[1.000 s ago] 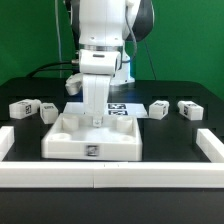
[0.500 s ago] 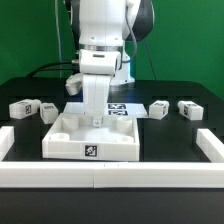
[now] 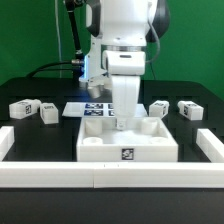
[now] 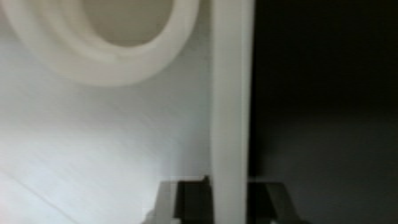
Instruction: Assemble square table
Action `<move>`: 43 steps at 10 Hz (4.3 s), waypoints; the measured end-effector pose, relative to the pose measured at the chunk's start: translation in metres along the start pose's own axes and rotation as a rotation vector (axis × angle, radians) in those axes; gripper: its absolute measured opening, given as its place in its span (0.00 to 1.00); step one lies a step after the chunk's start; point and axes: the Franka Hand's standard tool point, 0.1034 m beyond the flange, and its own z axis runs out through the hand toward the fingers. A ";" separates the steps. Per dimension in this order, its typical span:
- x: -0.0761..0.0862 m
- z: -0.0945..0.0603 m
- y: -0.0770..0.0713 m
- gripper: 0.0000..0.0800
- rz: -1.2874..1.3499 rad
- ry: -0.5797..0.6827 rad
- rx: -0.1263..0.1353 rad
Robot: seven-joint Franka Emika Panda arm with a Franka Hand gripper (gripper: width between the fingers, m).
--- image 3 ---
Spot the white square table top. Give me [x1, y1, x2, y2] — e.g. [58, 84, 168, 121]
[76, 117, 178, 162]

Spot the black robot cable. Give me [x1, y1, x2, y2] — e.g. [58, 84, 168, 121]
[25, 0, 86, 79]

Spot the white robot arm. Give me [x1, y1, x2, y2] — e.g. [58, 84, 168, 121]
[79, 0, 170, 130]

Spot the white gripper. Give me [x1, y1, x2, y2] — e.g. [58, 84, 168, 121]
[102, 50, 145, 130]

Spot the white sheet with markers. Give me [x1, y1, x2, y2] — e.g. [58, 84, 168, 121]
[61, 101, 149, 119]

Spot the white U-shaped obstacle fence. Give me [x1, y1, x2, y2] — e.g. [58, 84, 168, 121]
[0, 126, 224, 188]

